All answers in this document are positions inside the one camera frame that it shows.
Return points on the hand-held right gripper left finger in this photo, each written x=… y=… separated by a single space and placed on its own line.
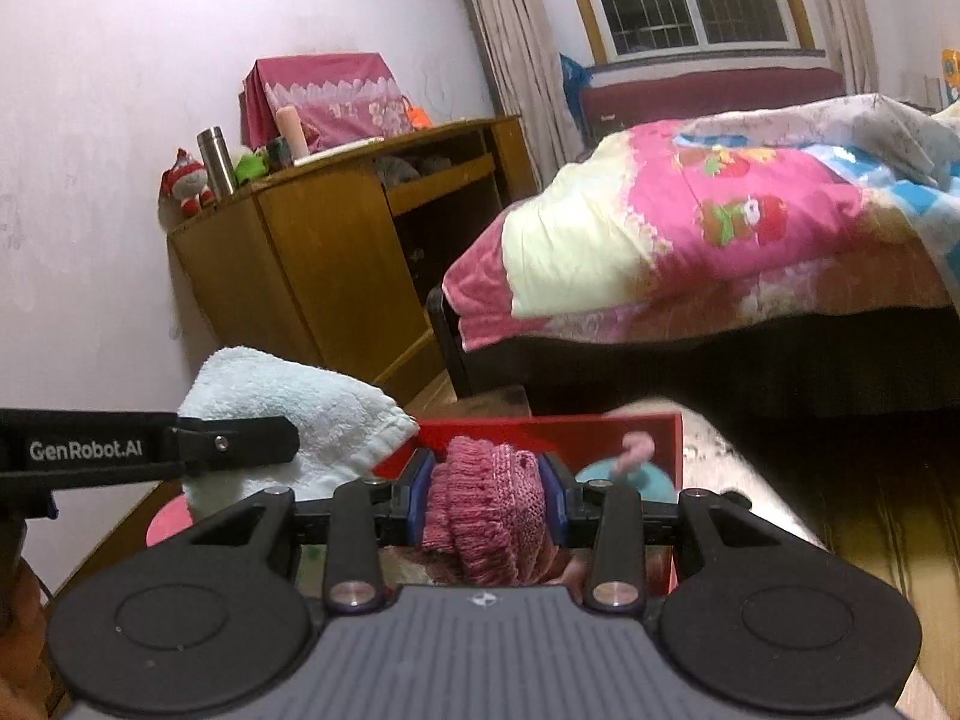
x=421 y=499

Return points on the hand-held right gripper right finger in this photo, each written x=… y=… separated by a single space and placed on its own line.
x=551 y=499

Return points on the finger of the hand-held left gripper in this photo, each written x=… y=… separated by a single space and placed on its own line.
x=240 y=444

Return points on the pink knitted hat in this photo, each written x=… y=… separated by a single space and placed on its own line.
x=484 y=510

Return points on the red box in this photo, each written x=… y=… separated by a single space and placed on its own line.
x=585 y=439

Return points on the white towel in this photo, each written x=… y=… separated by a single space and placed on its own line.
x=300 y=405

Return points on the teal soft toy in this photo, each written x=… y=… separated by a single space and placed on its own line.
x=626 y=476

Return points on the pink round lid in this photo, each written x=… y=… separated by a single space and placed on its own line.
x=166 y=525

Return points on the wooden cabinet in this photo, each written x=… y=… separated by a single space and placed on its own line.
x=300 y=255

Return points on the santa plush doll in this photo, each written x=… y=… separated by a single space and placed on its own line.
x=187 y=184

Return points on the pink cartoon quilt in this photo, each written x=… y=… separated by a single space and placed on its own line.
x=637 y=240

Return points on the green plush toy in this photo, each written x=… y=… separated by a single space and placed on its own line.
x=251 y=165

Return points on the steel thermos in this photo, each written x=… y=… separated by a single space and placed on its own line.
x=216 y=161

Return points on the dark jar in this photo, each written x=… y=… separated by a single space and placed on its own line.
x=277 y=154

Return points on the pink candle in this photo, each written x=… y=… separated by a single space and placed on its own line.
x=291 y=131

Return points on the grey cloth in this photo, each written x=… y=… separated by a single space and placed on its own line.
x=405 y=167

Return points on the pink cloth-covered box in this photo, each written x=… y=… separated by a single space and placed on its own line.
x=330 y=97

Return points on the orange toy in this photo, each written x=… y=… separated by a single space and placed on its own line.
x=418 y=112

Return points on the blue cloth bag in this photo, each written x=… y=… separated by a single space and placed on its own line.
x=574 y=82

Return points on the maroon headboard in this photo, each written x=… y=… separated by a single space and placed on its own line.
x=712 y=94

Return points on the beige curtain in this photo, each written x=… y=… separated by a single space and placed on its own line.
x=840 y=7
x=517 y=30

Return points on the white floral quilt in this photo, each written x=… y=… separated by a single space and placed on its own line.
x=885 y=135

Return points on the dark bed frame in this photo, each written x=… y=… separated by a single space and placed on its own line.
x=675 y=379

